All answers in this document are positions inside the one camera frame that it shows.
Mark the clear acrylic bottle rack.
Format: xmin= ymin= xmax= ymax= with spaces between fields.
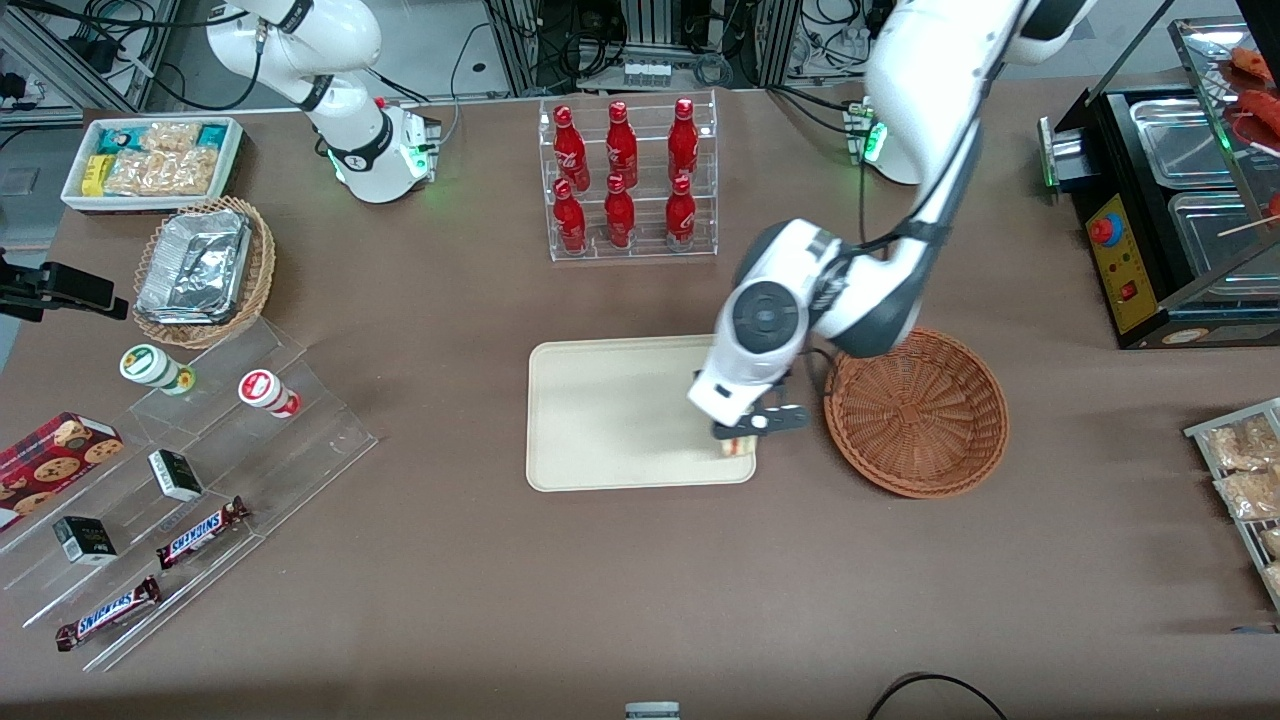
xmin=537 ymin=89 xmax=720 ymax=264

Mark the green lid yogurt cup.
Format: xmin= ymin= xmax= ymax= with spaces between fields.
xmin=119 ymin=343 xmax=197 ymax=396

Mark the red cola bottle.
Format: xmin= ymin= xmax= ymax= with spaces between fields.
xmin=552 ymin=105 xmax=592 ymax=192
xmin=664 ymin=174 xmax=698 ymax=249
xmin=603 ymin=173 xmax=637 ymax=250
xmin=551 ymin=179 xmax=589 ymax=255
xmin=605 ymin=100 xmax=640 ymax=190
xmin=667 ymin=97 xmax=700 ymax=185

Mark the light wicker basket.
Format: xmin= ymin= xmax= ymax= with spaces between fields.
xmin=132 ymin=195 xmax=277 ymax=350

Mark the small black carton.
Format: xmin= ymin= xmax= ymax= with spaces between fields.
xmin=147 ymin=448 xmax=205 ymax=503
xmin=52 ymin=515 xmax=119 ymax=566

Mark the aluminium foil container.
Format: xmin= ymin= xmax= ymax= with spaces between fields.
xmin=136 ymin=209 xmax=253 ymax=326

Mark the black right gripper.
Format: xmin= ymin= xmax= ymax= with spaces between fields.
xmin=0 ymin=248 xmax=131 ymax=323

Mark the red lid yogurt cup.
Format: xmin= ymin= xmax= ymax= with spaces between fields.
xmin=237 ymin=368 xmax=302 ymax=419

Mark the brown wicker basket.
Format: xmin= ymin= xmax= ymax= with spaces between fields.
xmin=823 ymin=327 xmax=1011 ymax=500

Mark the clear rice cracker bag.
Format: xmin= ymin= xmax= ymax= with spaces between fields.
xmin=139 ymin=121 xmax=203 ymax=155
xmin=103 ymin=148 xmax=221 ymax=198

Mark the black hot dog warmer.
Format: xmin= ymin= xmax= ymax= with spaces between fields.
xmin=1037 ymin=15 xmax=1280 ymax=350

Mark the red sausage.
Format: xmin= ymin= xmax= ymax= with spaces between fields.
xmin=1230 ymin=46 xmax=1279 ymax=85
xmin=1234 ymin=88 xmax=1280 ymax=153

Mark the aluminium frame with cables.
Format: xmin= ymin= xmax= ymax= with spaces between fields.
xmin=480 ymin=0 xmax=896 ymax=97

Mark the white snack bin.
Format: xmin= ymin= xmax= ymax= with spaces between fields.
xmin=61 ymin=116 xmax=245 ymax=216

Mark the red cookie box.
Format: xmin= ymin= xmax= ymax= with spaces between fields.
xmin=0 ymin=411 xmax=127 ymax=532

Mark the black cable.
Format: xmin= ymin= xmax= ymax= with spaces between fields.
xmin=864 ymin=672 xmax=1012 ymax=720

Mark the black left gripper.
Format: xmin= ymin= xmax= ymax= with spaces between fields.
xmin=711 ymin=395 xmax=810 ymax=447

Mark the clear acrylic stepped stand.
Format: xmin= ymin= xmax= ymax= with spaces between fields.
xmin=0 ymin=318 xmax=380 ymax=674

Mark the beige plastic tray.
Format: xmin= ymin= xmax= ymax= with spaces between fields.
xmin=525 ymin=333 xmax=758 ymax=494

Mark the tray of wrapped pastries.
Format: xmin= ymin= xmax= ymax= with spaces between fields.
xmin=1184 ymin=397 xmax=1280 ymax=612

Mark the snickers chocolate bar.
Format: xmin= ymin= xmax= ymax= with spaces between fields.
xmin=155 ymin=496 xmax=252 ymax=571
xmin=54 ymin=576 xmax=163 ymax=653

